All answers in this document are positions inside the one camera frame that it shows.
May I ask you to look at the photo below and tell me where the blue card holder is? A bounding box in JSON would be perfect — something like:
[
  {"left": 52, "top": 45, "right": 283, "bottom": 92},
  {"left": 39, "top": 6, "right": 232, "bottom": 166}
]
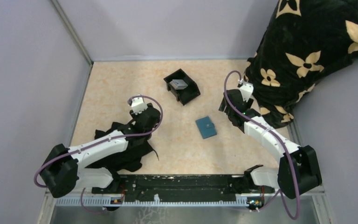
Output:
[{"left": 195, "top": 116, "right": 217, "bottom": 139}]

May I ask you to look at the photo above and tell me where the black card tray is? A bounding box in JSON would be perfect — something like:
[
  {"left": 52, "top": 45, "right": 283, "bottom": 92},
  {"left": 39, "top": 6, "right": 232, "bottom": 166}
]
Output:
[{"left": 163, "top": 69, "right": 200, "bottom": 105}]

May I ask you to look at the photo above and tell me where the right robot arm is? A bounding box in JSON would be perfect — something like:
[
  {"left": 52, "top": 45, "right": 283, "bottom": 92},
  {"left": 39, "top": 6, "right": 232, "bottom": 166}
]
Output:
[{"left": 219, "top": 89, "right": 323, "bottom": 199}]

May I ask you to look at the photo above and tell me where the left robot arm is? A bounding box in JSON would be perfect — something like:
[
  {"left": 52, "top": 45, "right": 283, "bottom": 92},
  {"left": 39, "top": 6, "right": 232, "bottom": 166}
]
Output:
[{"left": 39, "top": 103, "right": 161, "bottom": 198}]

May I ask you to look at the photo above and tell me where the grey card stack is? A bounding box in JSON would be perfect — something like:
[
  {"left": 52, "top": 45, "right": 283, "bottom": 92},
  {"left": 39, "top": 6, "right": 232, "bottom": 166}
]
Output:
[{"left": 169, "top": 79, "right": 188, "bottom": 90}]

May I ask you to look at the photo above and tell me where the black cloth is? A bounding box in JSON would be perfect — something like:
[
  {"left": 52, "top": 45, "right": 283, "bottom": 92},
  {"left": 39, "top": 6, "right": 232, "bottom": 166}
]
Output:
[{"left": 87, "top": 119, "right": 154, "bottom": 173}]

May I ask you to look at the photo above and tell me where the black floral blanket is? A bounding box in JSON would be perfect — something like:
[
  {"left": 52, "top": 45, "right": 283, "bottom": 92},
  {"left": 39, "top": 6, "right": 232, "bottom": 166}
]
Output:
[{"left": 244, "top": 0, "right": 358, "bottom": 128}]

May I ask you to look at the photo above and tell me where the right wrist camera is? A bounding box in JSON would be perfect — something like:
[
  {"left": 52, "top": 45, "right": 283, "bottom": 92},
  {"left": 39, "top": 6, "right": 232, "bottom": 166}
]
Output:
[{"left": 238, "top": 80, "right": 254, "bottom": 102}]

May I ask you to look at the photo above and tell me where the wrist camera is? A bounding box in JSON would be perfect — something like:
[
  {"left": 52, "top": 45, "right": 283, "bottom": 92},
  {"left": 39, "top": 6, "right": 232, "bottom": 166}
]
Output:
[
  {"left": 130, "top": 96, "right": 148, "bottom": 115},
  {"left": 238, "top": 80, "right": 254, "bottom": 102}
]

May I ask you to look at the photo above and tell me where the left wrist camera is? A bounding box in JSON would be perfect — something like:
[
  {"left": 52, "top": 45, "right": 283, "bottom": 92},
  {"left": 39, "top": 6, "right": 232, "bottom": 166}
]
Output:
[{"left": 130, "top": 96, "right": 148, "bottom": 115}]

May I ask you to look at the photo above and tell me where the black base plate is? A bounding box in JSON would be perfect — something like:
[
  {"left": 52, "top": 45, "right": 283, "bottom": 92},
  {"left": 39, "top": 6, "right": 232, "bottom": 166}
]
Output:
[{"left": 91, "top": 175, "right": 275, "bottom": 203}]

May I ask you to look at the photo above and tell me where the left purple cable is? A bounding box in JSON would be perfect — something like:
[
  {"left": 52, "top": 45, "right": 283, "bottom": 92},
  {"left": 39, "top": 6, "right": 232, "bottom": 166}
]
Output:
[{"left": 33, "top": 94, "right": 164, "bottom": 216}]

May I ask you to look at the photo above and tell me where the aluminium frame rail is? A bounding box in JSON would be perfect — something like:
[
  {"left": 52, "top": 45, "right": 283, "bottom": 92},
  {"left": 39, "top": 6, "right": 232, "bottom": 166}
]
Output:
[{"left": 44, "top": 175, "right": 331, "bottom": 208}]

